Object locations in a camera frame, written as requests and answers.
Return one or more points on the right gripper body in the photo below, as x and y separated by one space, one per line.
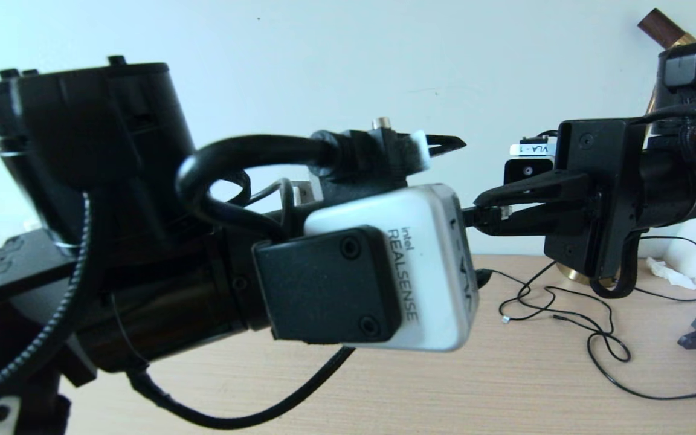
620 187

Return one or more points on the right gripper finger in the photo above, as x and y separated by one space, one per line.
547 188
553 220

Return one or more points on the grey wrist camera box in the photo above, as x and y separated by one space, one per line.
526 172

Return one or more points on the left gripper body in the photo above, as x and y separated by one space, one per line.
324 284

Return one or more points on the white power adapter plug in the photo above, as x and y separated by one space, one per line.
438 254

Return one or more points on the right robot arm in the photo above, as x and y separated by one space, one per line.
686 187

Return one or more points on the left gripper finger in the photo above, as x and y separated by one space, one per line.
444 145
483 278

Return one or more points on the brass desk lamp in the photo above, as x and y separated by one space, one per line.
662 27

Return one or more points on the crumpled white tissue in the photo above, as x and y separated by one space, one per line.
671 275

